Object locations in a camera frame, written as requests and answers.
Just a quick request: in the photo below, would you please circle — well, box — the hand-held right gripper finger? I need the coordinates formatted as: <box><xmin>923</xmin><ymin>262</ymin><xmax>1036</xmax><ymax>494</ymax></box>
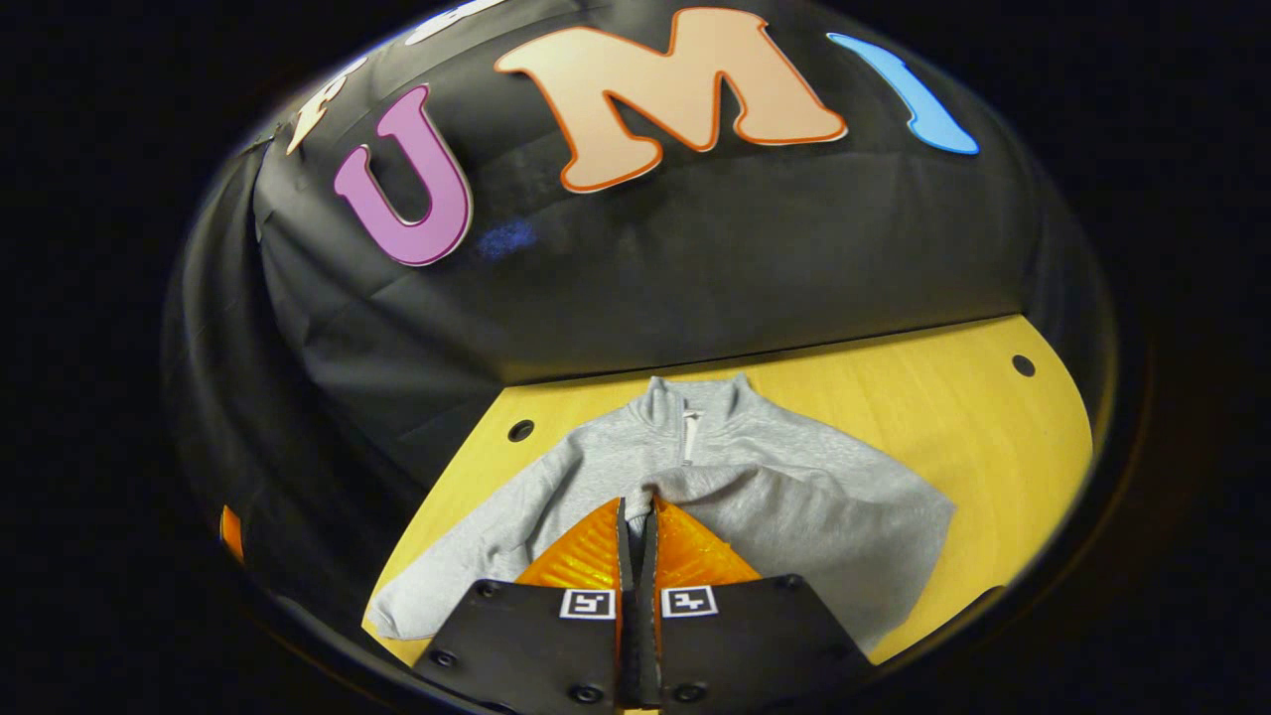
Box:
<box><xmin>640</xmin><ymin>497</ymin><xmax>877</xmax><ymax>708</ymax></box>
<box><xmin>412</xmin><ymin>497</ymin><xmax>642</xmax><ymax>712</ymax></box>

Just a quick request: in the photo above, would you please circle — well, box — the grey zip-neck sweatshirt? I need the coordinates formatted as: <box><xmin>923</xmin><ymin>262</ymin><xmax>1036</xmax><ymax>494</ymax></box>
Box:
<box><xmin>365</xmin><ymin>372</ymin><xmax>956</xmax><ymax>656</ymax></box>

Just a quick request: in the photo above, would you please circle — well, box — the black backdrop cloth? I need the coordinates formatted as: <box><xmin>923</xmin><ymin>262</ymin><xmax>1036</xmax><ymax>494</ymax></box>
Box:
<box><xmin>164</xmin><ymin>0</ymin><xmax>1118</xmax><ymax>607</ymax></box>

